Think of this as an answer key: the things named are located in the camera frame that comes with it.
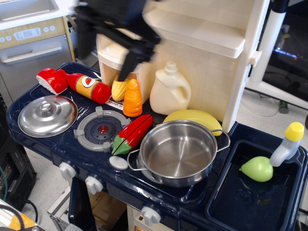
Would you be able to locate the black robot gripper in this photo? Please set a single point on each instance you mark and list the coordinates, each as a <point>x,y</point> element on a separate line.
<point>121,21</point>

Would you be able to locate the steel pot lid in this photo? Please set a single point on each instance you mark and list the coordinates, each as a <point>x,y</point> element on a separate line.
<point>48,116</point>

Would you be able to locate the yellow toy corn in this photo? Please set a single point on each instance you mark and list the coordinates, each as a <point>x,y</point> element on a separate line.
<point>119,88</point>

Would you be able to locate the red toy ketchup bottle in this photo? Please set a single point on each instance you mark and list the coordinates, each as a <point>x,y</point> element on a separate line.
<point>87,86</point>

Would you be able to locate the red toy meat slice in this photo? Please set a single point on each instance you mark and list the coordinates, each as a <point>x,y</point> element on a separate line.
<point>52,80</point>

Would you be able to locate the orange toy carrot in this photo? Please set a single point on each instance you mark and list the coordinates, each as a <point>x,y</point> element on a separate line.
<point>133,100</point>

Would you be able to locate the cream toy detergent jug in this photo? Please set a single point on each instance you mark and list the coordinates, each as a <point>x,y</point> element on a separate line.
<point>171,91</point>

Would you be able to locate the grey toy stove burner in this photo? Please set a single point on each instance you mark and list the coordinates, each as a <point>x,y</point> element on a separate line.
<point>97,131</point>

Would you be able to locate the red toy chili pepper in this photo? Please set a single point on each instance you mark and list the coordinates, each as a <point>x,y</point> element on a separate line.
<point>131,135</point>

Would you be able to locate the cream toy kitchen shelf unit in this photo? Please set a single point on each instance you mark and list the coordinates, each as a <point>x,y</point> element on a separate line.
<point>213,43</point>

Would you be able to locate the yellow toy banana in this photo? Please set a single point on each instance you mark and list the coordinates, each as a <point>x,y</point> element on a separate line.
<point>201,117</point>

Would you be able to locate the grey round button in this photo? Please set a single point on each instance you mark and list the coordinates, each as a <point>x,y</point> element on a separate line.
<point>118,163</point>

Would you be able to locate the grey stove knob left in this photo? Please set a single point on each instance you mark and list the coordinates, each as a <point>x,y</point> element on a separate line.
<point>67,171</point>

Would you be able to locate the grey stove knob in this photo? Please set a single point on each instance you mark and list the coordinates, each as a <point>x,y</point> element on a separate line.
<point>93,185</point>
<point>67,171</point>
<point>150,216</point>

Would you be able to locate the grey stove knob middle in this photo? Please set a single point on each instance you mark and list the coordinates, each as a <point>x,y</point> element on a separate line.
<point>93,185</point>

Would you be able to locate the navy toy kitchen counter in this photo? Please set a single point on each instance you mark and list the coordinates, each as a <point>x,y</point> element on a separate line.
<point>181,209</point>

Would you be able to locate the grey stove knob right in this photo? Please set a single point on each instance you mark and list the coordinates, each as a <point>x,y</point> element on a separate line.
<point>150,216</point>

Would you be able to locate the green toy pear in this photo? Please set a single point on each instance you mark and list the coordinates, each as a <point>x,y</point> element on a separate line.
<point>258,169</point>

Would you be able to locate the navy toy sink basin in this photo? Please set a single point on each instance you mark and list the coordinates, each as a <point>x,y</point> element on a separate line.
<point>239,203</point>

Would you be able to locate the grey toy faucet yellow cap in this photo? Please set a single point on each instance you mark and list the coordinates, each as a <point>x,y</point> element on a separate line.
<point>293,136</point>

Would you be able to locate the steel pot with handles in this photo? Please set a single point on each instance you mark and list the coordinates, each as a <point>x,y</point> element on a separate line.
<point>179,153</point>

